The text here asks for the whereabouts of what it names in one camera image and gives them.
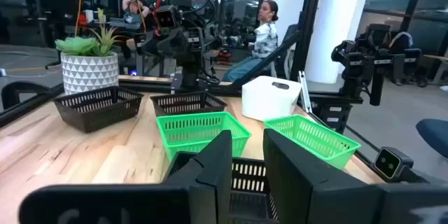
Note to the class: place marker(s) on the silver aluminium bar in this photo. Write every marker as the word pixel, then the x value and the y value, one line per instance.
pixel 304 91

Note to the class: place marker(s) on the blue chair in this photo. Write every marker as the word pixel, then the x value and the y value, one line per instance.
pixel 434 136

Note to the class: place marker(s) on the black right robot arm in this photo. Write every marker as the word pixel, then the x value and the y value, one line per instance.
pixel 190 75

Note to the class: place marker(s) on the black plastic mesh basket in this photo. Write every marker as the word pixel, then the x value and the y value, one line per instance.
pixel 189 106
pixel 98 119
pixel 250 199

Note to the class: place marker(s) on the stack of white trays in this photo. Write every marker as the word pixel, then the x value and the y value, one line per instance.
pixel 266 105

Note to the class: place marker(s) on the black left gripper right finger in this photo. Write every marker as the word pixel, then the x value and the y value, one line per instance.
pixel 297 182

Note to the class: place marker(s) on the white triangle-pattern plant pot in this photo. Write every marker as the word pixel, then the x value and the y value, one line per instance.
pixel 89 73

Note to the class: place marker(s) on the small black depth camera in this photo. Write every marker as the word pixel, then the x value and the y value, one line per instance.
pixel 388 162

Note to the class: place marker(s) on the black background robot arm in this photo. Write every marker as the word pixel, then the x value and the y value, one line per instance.
pixel 353 66

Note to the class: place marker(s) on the distant person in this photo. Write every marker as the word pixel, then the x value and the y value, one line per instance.
pixel 134 7

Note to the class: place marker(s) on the white building column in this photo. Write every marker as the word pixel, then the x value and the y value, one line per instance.
pixel 336 24

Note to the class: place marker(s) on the black arched bracket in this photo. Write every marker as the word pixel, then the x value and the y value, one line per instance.
pixel 21 84

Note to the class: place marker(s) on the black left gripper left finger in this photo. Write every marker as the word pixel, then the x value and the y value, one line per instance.
pixel 213 182

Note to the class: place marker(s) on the black control box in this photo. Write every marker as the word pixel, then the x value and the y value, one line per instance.
pixel 332 115

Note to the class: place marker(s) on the green plastic mesh basket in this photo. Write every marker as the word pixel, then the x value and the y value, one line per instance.
pixel 210 136
pixel 315 136

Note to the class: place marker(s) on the black vertical frame post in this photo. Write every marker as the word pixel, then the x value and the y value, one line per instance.
pixel 308 24

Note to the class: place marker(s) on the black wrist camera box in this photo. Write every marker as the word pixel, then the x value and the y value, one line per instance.
pixel 168 17

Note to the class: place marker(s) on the seated person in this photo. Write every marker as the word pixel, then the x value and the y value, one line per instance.
pixel 266 42

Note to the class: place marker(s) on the green succulent plant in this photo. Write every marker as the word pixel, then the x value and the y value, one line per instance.
pixel 75 45

